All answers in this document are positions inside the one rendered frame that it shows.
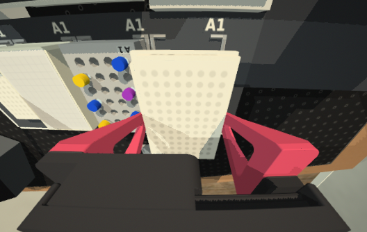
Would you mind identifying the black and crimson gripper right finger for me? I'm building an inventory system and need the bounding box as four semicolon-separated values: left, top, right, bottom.
222;113;319;194

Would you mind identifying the grey tube block with coloured caps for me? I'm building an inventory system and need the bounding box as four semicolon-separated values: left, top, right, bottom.
58;40;146;124

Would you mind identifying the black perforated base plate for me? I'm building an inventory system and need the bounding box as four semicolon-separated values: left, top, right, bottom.
0;0;367;187

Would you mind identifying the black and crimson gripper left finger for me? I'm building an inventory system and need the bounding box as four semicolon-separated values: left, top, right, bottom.
50;113;146;154

